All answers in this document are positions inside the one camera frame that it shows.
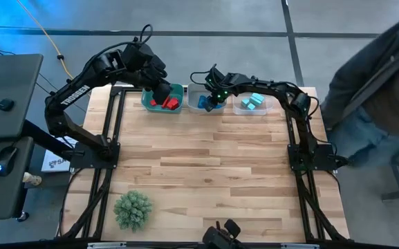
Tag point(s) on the white printed sheet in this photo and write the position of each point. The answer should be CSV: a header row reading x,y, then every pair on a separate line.
x,y
52,163

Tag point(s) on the small beige knob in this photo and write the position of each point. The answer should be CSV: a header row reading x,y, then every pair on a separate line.
x,y
32,179

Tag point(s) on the light grey plastic bin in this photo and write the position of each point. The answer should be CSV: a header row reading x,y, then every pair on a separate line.
x,y
194,100

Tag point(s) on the green artificial plant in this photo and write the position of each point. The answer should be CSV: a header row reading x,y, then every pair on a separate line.
x,y
132,210

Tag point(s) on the person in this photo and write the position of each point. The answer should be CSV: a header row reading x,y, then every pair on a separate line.
x,y
375,79

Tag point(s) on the large dark grey desk top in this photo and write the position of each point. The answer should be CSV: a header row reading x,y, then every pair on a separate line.
x,y
12,86

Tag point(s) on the silver metal bracket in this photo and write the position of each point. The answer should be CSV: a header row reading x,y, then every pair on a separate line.
x,y
106,245
299,246

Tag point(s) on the blue oblong block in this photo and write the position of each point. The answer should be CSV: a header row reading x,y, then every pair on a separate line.
x,y
202,102

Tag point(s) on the medium red block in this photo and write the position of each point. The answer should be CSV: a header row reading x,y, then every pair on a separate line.
x,y
172,107

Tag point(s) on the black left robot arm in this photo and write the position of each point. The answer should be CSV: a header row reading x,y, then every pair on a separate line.
x,y
74,95

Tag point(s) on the green plastic bin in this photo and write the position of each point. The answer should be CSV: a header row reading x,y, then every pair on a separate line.
x,y
177,90

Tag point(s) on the small black device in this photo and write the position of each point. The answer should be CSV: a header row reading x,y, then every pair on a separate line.
x,y
5,104

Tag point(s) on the clear plastic bin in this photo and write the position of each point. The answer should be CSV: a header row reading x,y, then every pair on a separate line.
x,y
266,108

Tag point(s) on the black desk caster wheel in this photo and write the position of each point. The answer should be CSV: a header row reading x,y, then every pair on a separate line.
x,y
23,216

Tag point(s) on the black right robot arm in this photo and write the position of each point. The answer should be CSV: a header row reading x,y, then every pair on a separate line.
x,y
275,87

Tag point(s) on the short red block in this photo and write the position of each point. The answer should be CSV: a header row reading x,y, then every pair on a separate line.
x,y
175,102

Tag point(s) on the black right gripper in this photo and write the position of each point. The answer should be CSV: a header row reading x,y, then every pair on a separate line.
x,y
223,84

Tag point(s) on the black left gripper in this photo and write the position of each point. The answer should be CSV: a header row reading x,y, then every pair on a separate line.
x,y
150,69

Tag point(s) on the black aluminium rig frame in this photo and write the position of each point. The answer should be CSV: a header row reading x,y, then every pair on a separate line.
x,y
298,183

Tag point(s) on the black computer mouse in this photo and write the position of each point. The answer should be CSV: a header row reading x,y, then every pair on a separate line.
x,y
5,160

